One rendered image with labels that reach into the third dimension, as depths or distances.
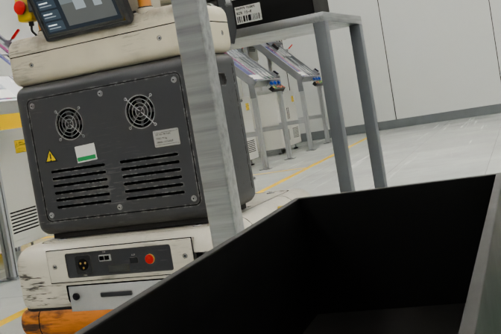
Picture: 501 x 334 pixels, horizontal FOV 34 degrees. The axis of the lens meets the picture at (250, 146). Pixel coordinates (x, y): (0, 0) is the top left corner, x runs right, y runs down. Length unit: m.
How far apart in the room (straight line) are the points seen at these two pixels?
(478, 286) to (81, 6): 1.77
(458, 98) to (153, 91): 7.69
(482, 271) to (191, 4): 0.57
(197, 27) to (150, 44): 1.12
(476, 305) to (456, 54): 9.21
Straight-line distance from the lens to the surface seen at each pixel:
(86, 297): 2.09
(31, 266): 2.16
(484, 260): 0.38
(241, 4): 2.88
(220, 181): 0.86
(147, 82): 1.99
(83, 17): 2.06
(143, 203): 2.04
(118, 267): 2.01
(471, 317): 0.30
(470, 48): 9.50
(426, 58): 9.54
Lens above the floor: 0.55
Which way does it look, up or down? 3 degrees down
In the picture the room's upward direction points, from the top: 9 degrees counter-clockwise
